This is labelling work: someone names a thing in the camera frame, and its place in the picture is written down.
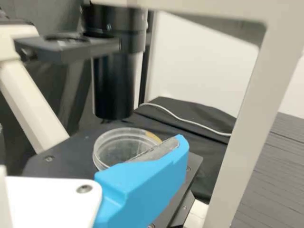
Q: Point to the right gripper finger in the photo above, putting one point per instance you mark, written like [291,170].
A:
[142,190]

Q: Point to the petri dish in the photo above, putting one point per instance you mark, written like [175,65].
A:
[114,147]

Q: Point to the black platform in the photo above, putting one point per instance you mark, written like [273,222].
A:
[280,166]

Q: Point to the cream microscope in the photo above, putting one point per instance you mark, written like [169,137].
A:
[268,95]

